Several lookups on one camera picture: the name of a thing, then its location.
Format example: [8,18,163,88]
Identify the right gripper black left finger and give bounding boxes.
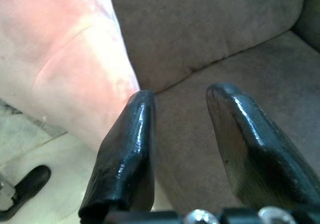
[78,89,156,222]

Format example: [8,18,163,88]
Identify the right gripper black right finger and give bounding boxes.
[206,82,320,210]

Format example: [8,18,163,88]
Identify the pink cat face pillow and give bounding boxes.
[0,0,141,158]

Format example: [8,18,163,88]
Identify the dark brown fabric sofa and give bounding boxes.
[106,0,320,224]

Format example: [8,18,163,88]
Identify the black robot foot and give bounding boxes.
[0,165,52,221]

